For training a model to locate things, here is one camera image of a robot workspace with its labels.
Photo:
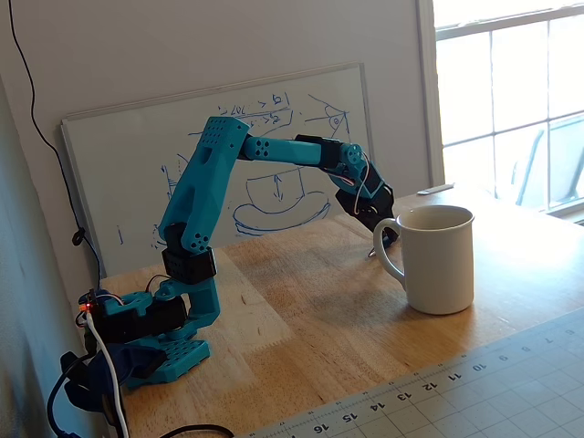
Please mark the outdoor patio chair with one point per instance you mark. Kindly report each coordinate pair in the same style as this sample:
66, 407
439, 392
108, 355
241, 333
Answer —
556, 159

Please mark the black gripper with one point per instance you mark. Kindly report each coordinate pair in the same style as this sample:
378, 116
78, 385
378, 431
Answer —
368, 211

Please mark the white window frame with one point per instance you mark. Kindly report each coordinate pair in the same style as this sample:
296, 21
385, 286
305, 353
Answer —
429, 91

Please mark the dark blue clamp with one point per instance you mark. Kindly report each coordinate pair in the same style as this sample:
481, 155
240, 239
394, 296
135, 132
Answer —
132, 360

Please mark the white ceramic mug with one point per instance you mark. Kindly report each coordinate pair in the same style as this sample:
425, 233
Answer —
438, 264

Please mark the whiteboard with blue drawings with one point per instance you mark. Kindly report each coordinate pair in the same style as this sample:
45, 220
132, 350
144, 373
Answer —
137, 150

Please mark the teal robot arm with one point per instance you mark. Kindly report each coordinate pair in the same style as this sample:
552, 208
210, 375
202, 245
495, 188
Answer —
201, 182

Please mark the grey gridded cutting mat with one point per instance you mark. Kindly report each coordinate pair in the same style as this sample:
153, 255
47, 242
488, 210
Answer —
456, 397

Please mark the controller board with red light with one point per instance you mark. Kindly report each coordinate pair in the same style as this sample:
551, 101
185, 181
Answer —
87, 305

